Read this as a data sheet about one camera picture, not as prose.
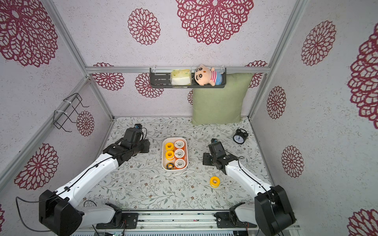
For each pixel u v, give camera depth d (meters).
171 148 0.97
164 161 0.93
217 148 0.66
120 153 0.55
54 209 0.39
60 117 0.73
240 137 1.01
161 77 0.90
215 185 0.85
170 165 0.92
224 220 0.73
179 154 0.95
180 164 0.88
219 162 0.62
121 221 0.69
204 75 0.85
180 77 0.90
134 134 0.60
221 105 1.03
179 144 0.99
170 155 0.95
